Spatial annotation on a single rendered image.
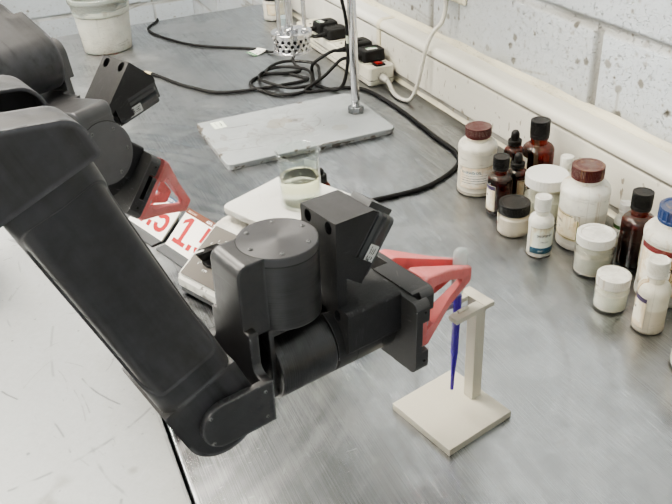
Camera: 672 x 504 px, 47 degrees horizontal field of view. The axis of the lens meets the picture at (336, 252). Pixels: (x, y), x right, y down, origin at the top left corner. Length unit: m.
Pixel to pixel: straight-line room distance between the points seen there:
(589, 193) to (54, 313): 0.66
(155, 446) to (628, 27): 0.76
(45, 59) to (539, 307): 0.58
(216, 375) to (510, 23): 0.91
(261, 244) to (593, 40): 0.73
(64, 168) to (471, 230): 0.74
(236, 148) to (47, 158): 0.93
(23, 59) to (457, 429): 0.51
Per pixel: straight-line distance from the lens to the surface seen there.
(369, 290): 0.58
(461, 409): 0.77
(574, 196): 0.99
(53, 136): 0.39
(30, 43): 0.77
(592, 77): 1.17
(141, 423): 0.80
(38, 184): 0.39
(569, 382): 0.82
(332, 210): 0.55
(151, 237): 1.09
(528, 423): 0.77
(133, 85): 0.81
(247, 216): 0.93
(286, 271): 0.51
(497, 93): 1.28
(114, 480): 0.76
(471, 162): 1.11
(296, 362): 0.56
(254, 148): 1.30
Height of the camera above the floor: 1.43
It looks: 32 degrees down
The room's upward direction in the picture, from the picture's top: 4 degrees counter-clockwise
